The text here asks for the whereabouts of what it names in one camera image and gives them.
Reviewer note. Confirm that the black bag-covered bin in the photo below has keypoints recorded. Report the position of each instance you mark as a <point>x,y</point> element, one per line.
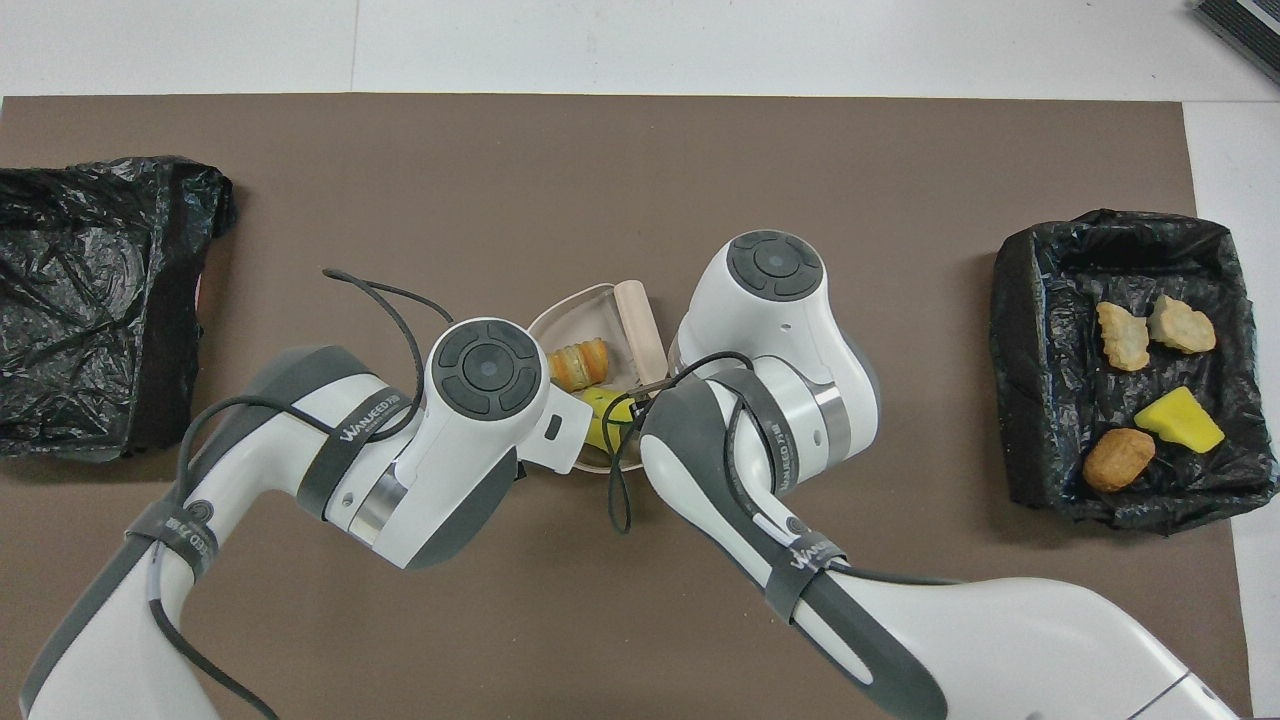
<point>80,300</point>

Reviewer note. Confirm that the brown table mat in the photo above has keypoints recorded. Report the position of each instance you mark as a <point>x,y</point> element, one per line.
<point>600,180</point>

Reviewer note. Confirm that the torn orange croissant piece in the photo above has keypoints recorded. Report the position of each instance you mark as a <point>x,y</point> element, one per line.
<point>1182,322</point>

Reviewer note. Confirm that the pale bread chunk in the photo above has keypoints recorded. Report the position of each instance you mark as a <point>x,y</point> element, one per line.
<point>1125,335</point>

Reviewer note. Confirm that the brown oval bread roll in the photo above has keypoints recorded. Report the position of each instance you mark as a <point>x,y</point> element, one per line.
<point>1118,460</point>

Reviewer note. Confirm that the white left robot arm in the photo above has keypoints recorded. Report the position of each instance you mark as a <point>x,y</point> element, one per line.
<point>460,430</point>

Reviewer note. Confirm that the dark ribbed device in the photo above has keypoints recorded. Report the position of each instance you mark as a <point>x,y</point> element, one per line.
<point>1250,25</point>

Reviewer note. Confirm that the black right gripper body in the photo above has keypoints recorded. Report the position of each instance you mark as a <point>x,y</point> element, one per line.
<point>645,403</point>

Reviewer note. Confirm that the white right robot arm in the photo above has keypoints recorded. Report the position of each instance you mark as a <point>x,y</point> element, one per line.
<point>770,330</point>

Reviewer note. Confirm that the striped croissant bread piece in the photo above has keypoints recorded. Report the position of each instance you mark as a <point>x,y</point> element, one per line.
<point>578,365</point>

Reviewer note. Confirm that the beige plastic dustpan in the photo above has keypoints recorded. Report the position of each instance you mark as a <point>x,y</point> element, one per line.
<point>585,315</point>

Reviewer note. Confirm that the green and yellow sponge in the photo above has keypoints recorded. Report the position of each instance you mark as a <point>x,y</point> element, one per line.
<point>1180,420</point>

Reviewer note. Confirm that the beige hand brush black bristles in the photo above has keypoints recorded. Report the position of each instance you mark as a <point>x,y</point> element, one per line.
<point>640,325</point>

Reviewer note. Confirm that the open black bag-lined bin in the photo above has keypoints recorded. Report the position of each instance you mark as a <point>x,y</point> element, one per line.
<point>1050,400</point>

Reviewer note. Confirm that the notched yellow sponge piece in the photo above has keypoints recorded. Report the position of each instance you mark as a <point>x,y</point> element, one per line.
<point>598,403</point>

